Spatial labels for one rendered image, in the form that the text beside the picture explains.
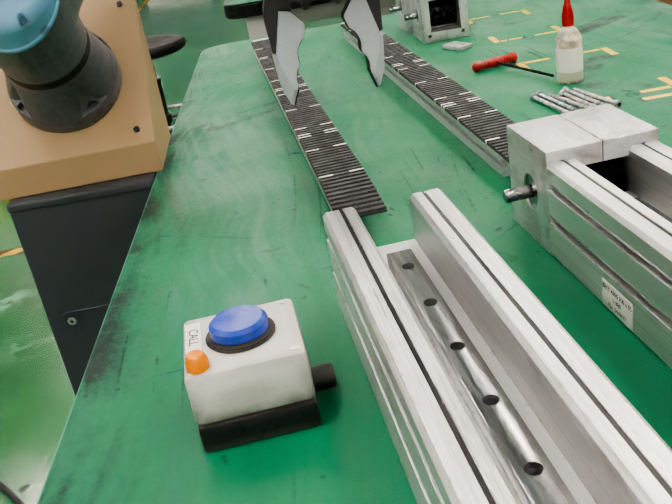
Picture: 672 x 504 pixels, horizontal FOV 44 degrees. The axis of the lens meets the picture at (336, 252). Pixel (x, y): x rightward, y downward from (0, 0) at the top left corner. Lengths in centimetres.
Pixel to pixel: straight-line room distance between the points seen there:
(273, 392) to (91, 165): 67
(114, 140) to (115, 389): 55
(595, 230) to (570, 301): 6
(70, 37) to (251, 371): 63
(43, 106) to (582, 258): 73
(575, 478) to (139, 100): 87
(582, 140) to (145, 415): 41
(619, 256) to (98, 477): 39
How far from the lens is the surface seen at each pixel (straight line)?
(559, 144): 72
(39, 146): 118
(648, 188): 72
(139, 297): 80
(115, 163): 115
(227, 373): 53
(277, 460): 55
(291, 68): 82
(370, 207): 81
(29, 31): 102
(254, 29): 274
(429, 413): 42
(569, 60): 124
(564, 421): 43
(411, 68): 131
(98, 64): 114
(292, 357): 53
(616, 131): 74
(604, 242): 63
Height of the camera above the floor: 111
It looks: 25 degrees down
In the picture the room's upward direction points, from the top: 10 degrees counter-clockwise
